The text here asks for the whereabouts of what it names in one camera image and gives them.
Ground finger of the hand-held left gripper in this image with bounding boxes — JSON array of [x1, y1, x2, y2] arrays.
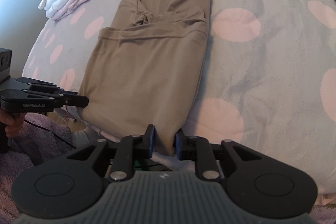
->
[[16, 77, 79, 96], [25, 90, 90, 107]]

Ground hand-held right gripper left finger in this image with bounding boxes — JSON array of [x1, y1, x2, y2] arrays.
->
[[66, 124, 157, 182]]

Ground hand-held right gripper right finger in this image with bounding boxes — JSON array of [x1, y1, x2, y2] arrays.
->
[[175, 129, 267, 182]]

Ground taupe shirt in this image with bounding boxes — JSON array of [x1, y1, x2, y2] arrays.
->
[[79, 0, 213, 156]]

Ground person's left hand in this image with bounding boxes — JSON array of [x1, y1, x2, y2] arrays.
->
[[0, 111, 25, 138]]

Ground purple fuzzy robe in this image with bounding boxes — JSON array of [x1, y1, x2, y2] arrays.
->
[[0, 112, 76, 216]]

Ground polka dot bed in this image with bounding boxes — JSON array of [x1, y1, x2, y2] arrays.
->
[[22, 0, 336, 206]]

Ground black cable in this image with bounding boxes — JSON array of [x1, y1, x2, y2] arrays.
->
[[24, 120, 76, 148]]

